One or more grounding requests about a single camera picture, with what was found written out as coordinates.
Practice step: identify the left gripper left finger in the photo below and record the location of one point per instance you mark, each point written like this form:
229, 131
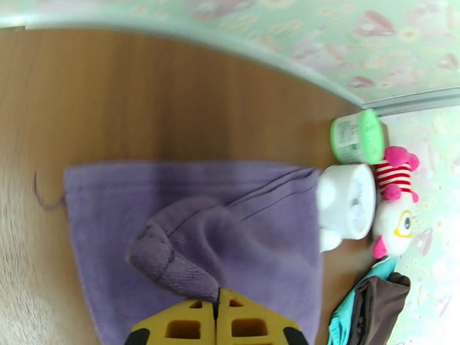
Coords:
187, 322

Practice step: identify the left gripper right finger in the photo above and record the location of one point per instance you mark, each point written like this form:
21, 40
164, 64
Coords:
251, 319

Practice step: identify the purple trousers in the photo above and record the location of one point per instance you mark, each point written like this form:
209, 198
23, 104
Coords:
143, 196

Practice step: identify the teal folded trousers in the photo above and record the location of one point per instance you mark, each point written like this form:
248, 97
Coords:
341, 319

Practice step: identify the brown folded trousers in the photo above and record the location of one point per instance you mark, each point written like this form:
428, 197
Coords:
377, 304

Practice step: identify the white alarm clock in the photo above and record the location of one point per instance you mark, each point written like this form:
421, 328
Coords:
345, 204

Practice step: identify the pink white plush doll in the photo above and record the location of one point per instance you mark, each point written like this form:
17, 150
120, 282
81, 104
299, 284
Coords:
395, 229

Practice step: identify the green lid jar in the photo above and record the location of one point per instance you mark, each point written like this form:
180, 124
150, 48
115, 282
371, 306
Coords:
370, 135

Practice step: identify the aluminium frame post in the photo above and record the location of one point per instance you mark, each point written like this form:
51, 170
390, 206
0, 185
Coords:
424, 101

